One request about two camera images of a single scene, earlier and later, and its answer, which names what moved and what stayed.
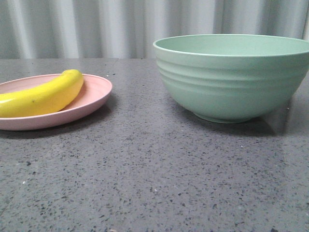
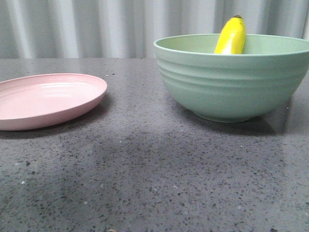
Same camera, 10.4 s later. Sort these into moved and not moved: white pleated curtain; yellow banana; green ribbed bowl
Moved: yellow banana
Not moved: white pleated curtain; green ribbed bowl
